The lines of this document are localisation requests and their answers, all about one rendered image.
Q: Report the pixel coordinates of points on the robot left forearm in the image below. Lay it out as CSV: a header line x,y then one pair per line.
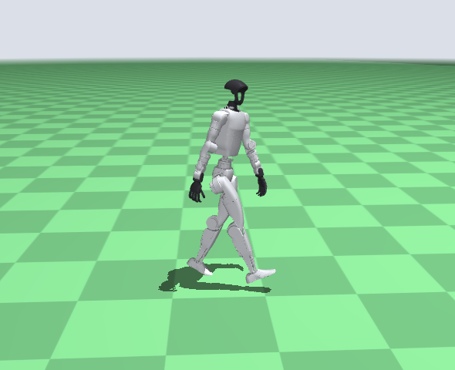
x,y
255,162

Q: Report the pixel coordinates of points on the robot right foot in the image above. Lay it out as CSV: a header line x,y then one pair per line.
x,y
258,275

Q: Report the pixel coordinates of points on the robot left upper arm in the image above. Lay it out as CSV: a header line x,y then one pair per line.
x,y
248,144

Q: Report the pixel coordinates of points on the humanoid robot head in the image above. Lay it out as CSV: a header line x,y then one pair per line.
x,y
236,86

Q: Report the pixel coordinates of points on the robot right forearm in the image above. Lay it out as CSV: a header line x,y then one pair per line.
x,y
203,160

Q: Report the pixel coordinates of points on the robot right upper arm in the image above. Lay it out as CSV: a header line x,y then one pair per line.
x,y
218,119

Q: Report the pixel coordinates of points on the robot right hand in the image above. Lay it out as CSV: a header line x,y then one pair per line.
x,y
195,189

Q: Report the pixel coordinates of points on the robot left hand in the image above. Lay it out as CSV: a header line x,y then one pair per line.
x,y
261,182

